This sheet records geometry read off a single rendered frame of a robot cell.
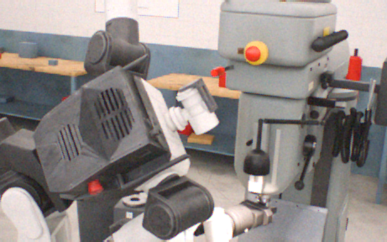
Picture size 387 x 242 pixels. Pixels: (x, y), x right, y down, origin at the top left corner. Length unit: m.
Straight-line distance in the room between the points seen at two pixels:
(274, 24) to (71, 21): 5.91
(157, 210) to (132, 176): 0.11
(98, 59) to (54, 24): 6.00
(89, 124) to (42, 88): 6.41
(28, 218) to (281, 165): 0.72
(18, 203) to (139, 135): 0.42
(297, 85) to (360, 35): 4.34
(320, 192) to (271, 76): 0.71
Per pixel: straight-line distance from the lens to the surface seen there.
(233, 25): 1.38
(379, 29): 5.74
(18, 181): 1.39
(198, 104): 1.27
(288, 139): 1.53
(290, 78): 1.45
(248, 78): 1.48
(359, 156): 1.79
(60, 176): 1.23
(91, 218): 3.57
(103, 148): 1.14
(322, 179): 2.02
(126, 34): 1.38
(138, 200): 1.92
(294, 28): 1.34
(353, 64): 5.65
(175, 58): 6.38
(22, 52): 7.29
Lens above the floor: 1.92
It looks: 15 degrees down
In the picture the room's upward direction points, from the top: 3 degrees clockwise
